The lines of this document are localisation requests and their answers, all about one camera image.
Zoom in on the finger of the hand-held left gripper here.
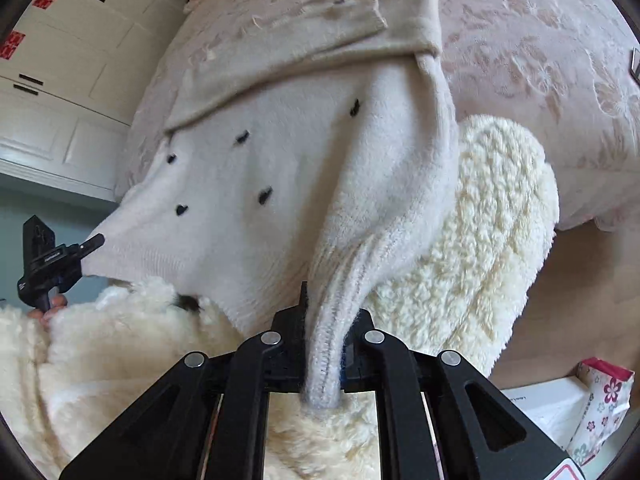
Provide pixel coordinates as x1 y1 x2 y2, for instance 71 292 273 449
75 233 106 262

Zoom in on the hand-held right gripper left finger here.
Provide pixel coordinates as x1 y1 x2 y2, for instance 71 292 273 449
59 282 308 480

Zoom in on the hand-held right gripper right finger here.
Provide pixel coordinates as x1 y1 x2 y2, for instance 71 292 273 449
342 309 587 480

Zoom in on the white sweater with black dots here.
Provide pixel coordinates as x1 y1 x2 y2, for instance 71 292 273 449
82 0 460 411

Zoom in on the person's left hand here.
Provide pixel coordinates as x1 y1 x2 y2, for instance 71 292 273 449
27 294 69 332

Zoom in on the cream fleece garment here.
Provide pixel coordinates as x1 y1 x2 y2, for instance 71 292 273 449
367 114 560 378

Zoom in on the white wardrobe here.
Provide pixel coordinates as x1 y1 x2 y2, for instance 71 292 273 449
0 0 195 203

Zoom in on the white box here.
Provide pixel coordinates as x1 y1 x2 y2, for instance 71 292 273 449
499 376 593 453

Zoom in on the floral paper bag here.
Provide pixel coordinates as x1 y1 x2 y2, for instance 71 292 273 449
567 357 636 467

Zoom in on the pink embossed bed blanket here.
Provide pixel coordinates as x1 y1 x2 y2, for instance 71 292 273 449
114 0 640 233

